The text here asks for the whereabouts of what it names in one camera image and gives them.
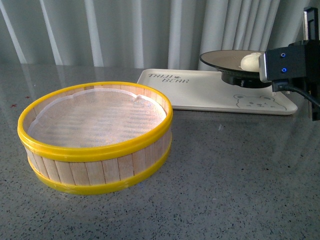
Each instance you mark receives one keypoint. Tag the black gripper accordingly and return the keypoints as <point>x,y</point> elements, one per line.
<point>311,32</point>

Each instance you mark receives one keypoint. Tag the white steamed bun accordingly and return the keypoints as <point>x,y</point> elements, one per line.
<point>250,62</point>

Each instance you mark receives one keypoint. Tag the beige plate with black rim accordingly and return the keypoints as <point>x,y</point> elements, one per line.
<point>228,63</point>

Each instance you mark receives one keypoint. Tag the cream rectangular bear tray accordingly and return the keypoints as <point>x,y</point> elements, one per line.
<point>206,91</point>

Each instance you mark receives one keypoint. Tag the grey pleated curtain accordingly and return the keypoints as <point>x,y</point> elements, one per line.
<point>167,34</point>

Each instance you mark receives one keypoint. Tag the white steamer liner cloth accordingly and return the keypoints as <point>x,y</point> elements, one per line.
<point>95,118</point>

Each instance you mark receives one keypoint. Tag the yellow rimmed bamboo steamer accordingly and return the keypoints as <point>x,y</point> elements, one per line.
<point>102,169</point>

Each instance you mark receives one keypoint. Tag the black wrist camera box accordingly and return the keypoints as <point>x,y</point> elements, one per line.
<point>294,66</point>

